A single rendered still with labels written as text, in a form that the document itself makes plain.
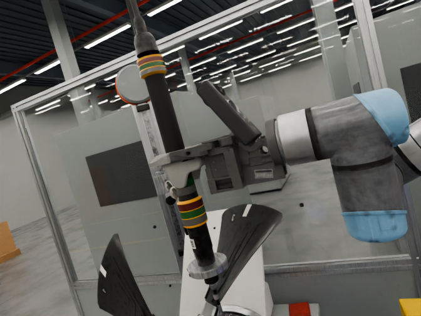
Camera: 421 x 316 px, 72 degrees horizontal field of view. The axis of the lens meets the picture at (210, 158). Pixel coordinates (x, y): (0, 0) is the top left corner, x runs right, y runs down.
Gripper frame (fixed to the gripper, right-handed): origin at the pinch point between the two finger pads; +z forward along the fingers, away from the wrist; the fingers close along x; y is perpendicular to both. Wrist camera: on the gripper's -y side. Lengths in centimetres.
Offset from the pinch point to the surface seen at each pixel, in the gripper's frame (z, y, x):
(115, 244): 26.5, 18.5, 11.3
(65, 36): 424, -278, 456
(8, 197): 1181, 35, 720
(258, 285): -1, 41, 28
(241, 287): 4, 42, 28
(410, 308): -36, 52, 33
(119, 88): 42, -28, 52
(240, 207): -3.7, 17.5, 22.4
